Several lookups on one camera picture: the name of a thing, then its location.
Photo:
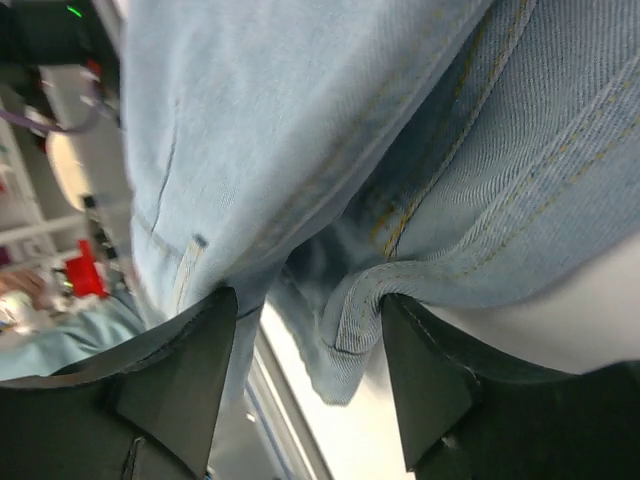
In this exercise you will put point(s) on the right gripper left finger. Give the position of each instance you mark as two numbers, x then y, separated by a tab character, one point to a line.
145	409

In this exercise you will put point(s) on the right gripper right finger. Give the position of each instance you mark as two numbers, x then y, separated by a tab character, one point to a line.
469	411

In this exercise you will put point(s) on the light blue denim skirt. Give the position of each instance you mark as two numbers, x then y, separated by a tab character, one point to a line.
325	154

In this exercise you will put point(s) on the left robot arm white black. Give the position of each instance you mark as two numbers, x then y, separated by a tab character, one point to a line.
61	33

